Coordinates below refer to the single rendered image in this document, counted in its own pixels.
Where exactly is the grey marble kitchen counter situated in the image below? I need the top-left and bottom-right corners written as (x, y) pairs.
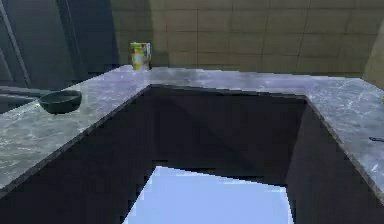
top-left (0, 64), bottom-right (384, 224)

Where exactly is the green and yellow box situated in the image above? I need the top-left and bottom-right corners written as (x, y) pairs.
top-left (129, 41), bottom-right (153, 71)

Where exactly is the black frying pan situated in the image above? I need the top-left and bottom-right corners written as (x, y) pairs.
top-left (0, 85), bottom-right (83, 116)

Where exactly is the dark fridge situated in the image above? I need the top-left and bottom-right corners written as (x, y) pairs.
top-left (0, 0), bottom-right (121, 114)

